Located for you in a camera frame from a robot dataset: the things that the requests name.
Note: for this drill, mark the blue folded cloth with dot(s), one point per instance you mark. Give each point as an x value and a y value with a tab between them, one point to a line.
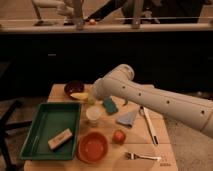
127	119

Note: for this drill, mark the red tomato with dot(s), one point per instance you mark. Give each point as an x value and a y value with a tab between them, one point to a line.
119	136

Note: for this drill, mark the yellow banana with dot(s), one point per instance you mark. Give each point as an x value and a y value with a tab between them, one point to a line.
80	96

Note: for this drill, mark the white handled utensil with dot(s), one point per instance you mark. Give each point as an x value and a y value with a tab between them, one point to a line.
150	125

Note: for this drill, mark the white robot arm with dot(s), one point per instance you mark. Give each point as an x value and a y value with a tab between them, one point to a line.
194	112

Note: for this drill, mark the white cup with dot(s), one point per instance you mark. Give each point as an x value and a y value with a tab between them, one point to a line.
93	114

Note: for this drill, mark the red bowl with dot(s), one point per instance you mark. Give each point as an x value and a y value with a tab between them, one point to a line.
92	148

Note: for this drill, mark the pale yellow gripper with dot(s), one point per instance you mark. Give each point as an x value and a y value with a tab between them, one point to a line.
91	98

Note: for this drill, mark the teal sponge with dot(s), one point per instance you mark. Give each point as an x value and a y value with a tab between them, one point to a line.
110	106

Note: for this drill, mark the dark maroon bowl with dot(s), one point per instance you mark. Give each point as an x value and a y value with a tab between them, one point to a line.
74	86

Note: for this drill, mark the wooden block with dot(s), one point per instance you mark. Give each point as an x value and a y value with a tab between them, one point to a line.
60	139

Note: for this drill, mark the black office chair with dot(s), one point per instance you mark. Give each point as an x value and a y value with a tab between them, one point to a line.
4	128

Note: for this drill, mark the silver fork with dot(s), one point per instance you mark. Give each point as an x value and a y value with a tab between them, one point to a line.
133	156

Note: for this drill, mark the green plastic tray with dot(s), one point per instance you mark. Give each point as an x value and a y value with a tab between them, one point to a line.
50	119

